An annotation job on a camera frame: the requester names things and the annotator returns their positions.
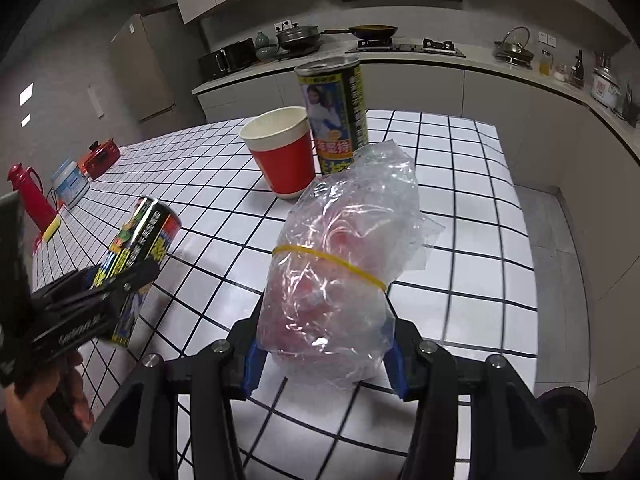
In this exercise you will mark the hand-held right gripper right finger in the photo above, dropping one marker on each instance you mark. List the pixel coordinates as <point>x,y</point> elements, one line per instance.
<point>395,365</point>

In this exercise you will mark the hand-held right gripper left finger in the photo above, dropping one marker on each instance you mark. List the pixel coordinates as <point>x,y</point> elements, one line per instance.
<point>251,360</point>

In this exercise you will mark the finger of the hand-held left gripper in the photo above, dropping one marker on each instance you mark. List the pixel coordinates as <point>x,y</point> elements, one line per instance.
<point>127,280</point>
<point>65,285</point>

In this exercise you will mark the small yellow black can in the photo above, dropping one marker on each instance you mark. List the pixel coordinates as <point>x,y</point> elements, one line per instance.
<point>150,230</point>

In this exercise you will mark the clear plastic bag pink contents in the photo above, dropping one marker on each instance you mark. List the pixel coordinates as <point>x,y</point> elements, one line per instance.
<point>340,270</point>

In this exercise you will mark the dark grey trash bin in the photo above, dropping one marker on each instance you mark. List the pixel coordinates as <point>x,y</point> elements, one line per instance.
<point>575,420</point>

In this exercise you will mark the person's left hand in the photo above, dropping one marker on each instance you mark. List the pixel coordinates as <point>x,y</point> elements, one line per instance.
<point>35,410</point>

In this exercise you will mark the small yellow sponge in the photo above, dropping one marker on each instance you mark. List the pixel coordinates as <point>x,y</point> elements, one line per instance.
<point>52,227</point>

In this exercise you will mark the red thermos jug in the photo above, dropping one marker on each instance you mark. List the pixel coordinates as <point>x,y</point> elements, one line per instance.
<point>32,195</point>

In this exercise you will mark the white grid kitchen island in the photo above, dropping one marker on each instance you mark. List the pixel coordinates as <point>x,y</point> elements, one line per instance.
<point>450,260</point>

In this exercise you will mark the small red pot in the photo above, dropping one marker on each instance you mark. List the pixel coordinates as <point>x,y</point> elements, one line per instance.
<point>100,157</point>

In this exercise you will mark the small ceiling light panel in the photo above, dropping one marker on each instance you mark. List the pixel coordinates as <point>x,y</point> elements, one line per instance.
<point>25,120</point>

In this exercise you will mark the large ceiling light panel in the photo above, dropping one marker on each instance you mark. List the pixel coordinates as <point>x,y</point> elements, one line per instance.
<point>26,94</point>

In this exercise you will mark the red paper cup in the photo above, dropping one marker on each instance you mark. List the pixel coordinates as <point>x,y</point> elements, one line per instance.
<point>285,155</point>

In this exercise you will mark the beige refrigerator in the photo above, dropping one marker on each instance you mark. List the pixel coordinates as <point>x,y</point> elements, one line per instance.
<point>142,65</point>

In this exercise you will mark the black microwave oven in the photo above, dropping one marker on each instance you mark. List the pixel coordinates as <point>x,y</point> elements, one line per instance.
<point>227,58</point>

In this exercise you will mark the tall yellow black can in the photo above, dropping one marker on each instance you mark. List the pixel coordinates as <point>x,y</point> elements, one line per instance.
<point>332,115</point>

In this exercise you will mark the green ceramic jar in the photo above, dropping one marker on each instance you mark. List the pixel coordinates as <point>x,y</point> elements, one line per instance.
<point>265,47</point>

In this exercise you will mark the grey lidded cooking pot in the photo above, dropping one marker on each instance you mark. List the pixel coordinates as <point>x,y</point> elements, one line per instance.
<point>298,39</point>

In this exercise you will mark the black gas stove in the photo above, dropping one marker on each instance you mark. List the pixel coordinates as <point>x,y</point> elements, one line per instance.
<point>405,48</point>

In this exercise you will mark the frying pan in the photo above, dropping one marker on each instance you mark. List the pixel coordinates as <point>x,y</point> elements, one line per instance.
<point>372,31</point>

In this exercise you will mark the yellow oil bottle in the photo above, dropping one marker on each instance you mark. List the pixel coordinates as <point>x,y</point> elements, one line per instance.
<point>545,65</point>

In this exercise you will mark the steel kettle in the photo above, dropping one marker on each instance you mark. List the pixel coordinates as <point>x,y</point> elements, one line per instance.
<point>514,50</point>

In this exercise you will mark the dark glass bottle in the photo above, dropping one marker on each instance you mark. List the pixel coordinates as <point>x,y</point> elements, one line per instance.
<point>577,70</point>

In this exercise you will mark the white rice cooker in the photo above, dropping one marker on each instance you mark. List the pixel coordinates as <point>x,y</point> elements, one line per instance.
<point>606,87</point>

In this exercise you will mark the black knife block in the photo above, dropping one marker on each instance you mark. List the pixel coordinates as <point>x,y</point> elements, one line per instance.
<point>629,105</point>

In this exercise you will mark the wall outlet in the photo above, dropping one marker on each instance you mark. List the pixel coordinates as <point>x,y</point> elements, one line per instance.
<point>283,25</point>
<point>546,38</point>

